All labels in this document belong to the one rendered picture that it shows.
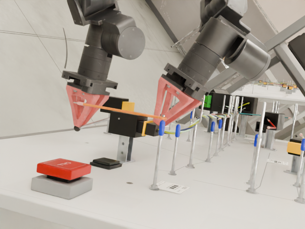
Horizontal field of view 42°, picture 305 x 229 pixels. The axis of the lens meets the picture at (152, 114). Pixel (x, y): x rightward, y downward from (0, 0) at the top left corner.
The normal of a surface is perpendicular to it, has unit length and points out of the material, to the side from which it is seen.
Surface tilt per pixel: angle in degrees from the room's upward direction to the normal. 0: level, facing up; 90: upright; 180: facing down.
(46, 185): 90
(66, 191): 90
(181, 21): 90
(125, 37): 57
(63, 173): 90
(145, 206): 49
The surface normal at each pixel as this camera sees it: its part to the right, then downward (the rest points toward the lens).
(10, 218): 0.78, -0.54
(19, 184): 0.12, -0.99
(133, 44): 0.61, 0.29
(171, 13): -0.29, 0.12
